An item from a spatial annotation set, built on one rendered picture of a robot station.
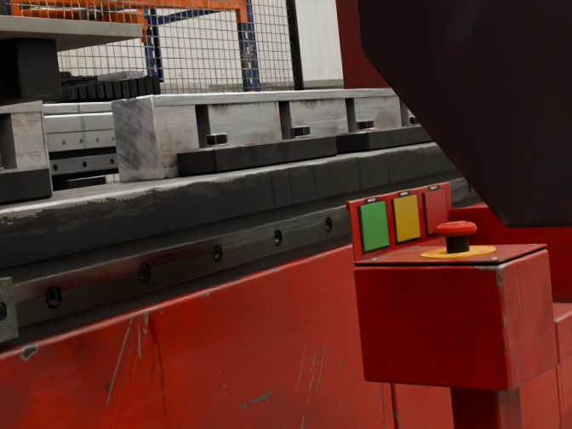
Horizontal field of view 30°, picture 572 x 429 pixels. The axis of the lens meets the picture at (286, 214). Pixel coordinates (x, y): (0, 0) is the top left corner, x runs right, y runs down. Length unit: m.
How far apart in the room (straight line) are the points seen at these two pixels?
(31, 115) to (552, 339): 0.55
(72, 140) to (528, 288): 0.73
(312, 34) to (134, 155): 6.67
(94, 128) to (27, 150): 0.49
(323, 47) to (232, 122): 6.61
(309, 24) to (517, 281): 6.92
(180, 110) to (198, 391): 0.36
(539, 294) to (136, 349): 0.38
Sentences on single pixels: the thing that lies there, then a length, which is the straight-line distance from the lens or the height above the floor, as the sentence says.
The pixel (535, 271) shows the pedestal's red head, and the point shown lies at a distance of 1.03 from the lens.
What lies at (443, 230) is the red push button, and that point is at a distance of 1.03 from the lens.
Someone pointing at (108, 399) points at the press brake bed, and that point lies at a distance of 0.95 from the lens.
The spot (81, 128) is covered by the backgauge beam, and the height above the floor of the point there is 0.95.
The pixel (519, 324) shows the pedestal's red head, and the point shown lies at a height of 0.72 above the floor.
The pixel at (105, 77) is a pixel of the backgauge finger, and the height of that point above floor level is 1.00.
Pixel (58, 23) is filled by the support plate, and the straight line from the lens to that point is 0.72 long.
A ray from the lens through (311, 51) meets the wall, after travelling 7.84.
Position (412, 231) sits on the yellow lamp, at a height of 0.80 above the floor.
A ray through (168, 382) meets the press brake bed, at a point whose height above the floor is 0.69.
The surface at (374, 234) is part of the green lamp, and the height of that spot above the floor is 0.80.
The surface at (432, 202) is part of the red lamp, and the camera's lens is 1.17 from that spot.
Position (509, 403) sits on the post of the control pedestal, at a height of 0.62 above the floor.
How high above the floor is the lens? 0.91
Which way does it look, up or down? 4 degrees down
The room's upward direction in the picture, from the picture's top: 6 degrees counter-clockwise
